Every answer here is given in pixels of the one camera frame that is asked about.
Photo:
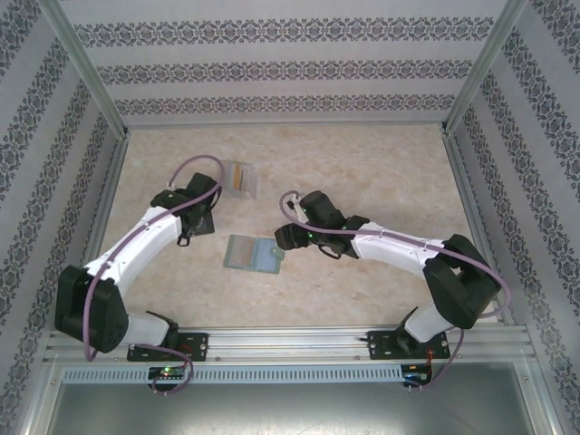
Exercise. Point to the green transparent bag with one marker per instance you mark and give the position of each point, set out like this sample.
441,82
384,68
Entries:
265,258

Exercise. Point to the clear plastic card stack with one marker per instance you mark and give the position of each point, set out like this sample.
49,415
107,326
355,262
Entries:
247,186

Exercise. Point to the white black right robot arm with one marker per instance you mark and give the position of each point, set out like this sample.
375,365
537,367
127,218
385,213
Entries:
389,247

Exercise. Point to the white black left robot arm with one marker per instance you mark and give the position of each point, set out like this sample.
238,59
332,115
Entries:
136,244

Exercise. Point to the small controller circuit board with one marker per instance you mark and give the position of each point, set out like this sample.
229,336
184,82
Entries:
167,372
417,374

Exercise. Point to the grey sheet metal panel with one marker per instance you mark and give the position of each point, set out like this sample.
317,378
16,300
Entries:
290,410

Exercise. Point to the aluminium table side rail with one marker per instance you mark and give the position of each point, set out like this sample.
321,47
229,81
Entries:
111,190
465,190

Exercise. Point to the aluminium mounting rail beam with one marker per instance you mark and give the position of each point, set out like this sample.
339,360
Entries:
281,344

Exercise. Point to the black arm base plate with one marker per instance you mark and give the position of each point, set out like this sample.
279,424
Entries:
380,346
197,346

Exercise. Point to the aluminium frame post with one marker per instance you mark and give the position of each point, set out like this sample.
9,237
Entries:
481,68
88,68

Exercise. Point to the aluminium frame leg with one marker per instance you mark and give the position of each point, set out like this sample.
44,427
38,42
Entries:
41,399
538,399

